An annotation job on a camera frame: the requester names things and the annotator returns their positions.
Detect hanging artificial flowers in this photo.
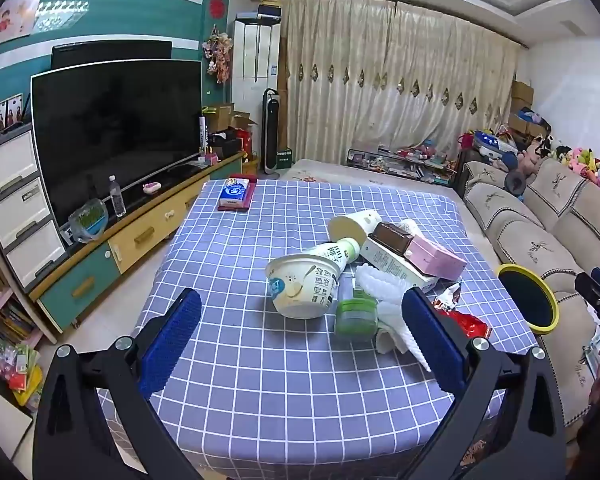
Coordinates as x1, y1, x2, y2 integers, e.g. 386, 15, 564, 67
202, 25, 233, 86

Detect red canister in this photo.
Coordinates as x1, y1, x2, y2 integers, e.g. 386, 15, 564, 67
235, 127, 255, 156

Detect cartoon wall poster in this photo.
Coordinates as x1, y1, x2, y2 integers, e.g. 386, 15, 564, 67
0, 0, 43, 51

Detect blue tissue pack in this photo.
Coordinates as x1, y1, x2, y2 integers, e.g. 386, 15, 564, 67
217, 177, 251, 209

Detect black tower fan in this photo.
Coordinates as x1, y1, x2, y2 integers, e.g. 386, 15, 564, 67
261, 87, 282, 176

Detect beige sofa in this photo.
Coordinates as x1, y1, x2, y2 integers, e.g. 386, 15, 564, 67
452, 157, 600, 428

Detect white plastic drawer unit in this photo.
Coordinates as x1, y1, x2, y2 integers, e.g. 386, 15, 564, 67
0, 122, 68, 293

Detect pink box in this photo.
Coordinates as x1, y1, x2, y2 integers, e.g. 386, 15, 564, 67
406, 235, 468, 281

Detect blue checked tablecloth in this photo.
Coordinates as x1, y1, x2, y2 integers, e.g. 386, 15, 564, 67
100, 178, 538, 480

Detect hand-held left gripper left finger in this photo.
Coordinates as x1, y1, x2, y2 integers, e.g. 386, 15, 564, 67
32, 287, 203, 480

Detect dark red tray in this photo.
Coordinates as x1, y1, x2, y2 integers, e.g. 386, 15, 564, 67
216, 174, 258, 212

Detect red snack wrapper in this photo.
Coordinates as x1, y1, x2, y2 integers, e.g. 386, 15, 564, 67
440, 307, 493, 341

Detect stacked cardboard boxes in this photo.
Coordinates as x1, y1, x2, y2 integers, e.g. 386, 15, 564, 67
507, 80, 536, 136

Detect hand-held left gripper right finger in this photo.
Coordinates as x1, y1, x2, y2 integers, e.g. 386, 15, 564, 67
401, 287, 566, 480

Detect white standing air conditioner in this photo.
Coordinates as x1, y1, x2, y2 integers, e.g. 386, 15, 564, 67
231, 10, 283, 161

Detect standing photo frames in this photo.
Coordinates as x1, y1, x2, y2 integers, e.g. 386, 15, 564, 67
0, 94, 25, 141

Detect green lidded plastic jar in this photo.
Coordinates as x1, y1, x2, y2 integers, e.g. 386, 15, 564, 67
335, 275, 381, 342

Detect large curved television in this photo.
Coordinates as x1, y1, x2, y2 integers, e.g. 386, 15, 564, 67
30, 59, 203, 228

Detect grey round cushion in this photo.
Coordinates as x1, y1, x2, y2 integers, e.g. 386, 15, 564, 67
505, 167, 528, 196

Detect black flat monitor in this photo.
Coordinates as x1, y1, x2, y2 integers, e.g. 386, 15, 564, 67
50, 40, 173, 72

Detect row of plush toys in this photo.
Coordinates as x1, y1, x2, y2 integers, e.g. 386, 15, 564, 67
550, 142, 600, 196

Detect white paper bowl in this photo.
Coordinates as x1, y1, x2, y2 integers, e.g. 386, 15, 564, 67
266, 252, 342, 320

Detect clear plastic packet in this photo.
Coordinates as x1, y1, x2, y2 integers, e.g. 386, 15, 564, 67
585, 337, 600, 376

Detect white bottle with green cap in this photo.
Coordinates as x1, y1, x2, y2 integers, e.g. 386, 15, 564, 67
300, 237, 362, 276

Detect shelf of books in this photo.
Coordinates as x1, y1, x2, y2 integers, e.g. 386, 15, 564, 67
0, 240, 43, 411

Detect cream patterned curtain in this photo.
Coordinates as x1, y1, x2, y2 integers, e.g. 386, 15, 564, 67
280, 0, 523, 171

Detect brown box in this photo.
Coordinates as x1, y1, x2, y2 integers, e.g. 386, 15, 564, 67
369, 221, 415, 257

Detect yellow and green television cabinet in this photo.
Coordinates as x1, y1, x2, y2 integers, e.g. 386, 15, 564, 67
27, 150, 246, 333

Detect glittery wall decal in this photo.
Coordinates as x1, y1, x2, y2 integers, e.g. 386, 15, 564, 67
32, 0, 91, 36

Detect white carton box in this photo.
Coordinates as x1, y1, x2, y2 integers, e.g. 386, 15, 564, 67
360, 235, 438, 291

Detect cluttered glass coffee table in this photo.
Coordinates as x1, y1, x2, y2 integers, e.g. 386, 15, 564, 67
346, 142, 456, 186

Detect clear bag with green contents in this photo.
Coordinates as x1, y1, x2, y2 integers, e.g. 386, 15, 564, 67
67, 198, 110, 244

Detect clear water bottle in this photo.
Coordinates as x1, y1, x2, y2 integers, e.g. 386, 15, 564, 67
107, 175, 127, 218

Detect open cardboard boxes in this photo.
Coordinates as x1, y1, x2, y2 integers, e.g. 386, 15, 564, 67
202, 102, 258, 133

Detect black bin with yellow rim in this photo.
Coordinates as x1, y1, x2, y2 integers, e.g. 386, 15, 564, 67
496, 263, 561, 335

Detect silver foil wrapper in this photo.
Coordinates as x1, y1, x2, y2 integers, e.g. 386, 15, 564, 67
432, 282, 463, 311

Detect white upright tube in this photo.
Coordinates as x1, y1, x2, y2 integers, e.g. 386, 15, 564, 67
196, 114, 210, 158

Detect cream paper cup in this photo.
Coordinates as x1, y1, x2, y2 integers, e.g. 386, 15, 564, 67
328, 208, 383, 247

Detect patterned rug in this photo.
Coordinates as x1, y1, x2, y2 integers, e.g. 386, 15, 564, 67
460, 407, 511, 473

